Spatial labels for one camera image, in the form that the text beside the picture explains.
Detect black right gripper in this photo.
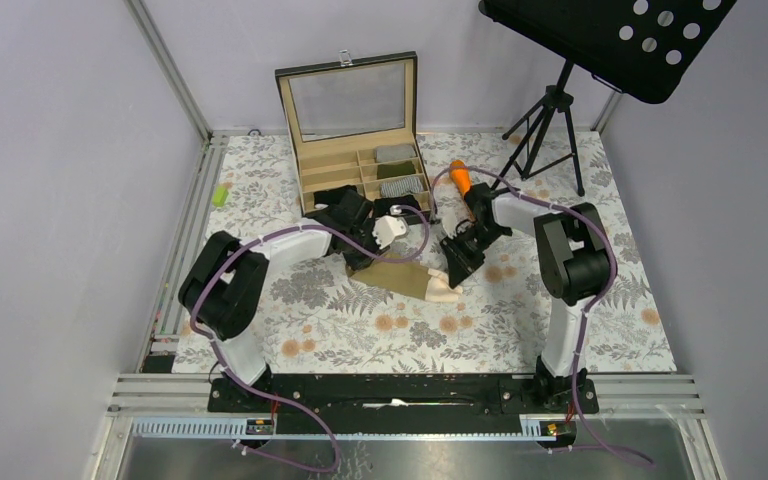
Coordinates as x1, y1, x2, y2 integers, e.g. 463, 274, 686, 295
440, 225, 508, 291

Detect black underwear white trim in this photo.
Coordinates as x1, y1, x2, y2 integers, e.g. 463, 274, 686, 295
313, 185, 363, 208

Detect olive khaki underwear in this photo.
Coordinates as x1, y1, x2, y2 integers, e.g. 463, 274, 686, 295
346, 262, 463, 303

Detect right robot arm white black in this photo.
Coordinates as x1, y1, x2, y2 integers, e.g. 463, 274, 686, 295
440, 183, 617, 412

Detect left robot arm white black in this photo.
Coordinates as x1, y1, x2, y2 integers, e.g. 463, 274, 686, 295
178, 189, 383, 411

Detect olive rolled underwear in box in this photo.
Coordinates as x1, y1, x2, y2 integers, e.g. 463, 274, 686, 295
376, 161, 416, 180

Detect grey rolled underwear in box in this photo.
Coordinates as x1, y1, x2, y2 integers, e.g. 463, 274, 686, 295
374, 144, 417, 163

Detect striped rolled underwear in box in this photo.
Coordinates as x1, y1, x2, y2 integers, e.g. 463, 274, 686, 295
379, 176, 425, 198

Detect floral table cloth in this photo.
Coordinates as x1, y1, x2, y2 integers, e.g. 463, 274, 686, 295
207, 132, 675, 373

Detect wooden organizer box glass lid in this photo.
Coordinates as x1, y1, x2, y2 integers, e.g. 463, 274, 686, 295
274, 51, 434, 224

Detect green block at left edge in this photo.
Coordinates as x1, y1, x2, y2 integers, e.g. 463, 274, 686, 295
211, 184, 229, 208

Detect black music stand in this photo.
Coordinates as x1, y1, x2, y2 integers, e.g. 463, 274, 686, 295
478, 1, 734, 179

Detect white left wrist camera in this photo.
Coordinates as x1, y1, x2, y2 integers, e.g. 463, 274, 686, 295
372, 215, 408, 249

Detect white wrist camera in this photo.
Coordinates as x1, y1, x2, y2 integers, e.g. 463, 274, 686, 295
372, 215, 408, 249
435, 211, 461, 238

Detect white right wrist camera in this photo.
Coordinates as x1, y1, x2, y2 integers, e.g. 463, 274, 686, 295
435, 211, 461, 238

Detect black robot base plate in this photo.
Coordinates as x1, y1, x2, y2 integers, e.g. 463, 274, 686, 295
207, 373, 599, 435

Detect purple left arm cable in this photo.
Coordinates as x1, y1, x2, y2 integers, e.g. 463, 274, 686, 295
187, 203, 433, 474

